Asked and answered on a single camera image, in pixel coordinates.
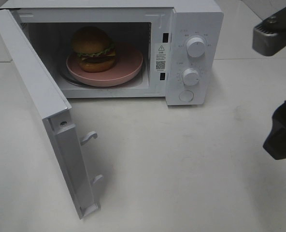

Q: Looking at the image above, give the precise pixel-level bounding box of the white warning label sticker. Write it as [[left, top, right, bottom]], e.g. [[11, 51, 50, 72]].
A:
[[154, 43, 168, 72]]

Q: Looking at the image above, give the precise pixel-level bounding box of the round white door button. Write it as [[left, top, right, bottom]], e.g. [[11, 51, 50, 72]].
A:
[[179, 90, 194, 102]]

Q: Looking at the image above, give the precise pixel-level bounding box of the lower white timer knob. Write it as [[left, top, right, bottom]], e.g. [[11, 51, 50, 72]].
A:
[[182, 68, 200, 86]]

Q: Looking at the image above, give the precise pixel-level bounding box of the white microwave door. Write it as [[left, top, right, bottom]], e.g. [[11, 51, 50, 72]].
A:
[[0, 10, 103, 219]]

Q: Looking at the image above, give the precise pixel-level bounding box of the glass microwave turntable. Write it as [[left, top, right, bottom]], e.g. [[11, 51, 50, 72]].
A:
[[55, 60, 149, 89]]

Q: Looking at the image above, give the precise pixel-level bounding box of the upper white control knob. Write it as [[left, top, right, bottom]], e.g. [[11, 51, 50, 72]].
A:
[[186, 35, 206, 58]]

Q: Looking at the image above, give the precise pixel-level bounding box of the pink round plate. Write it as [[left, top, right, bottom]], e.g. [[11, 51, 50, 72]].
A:
[[66, 43, 143, 87]]

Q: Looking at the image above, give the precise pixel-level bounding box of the white microwave oven body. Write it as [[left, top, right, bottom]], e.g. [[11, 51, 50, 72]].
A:
[[0, 0, 223, 105]]

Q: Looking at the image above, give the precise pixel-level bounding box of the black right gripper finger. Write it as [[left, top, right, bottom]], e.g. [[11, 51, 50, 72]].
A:
[[263, 101, 286, 160]]

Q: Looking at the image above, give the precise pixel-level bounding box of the burger with lettuce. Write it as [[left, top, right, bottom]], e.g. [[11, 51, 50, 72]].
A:
[[71, 26, 116, 73]]

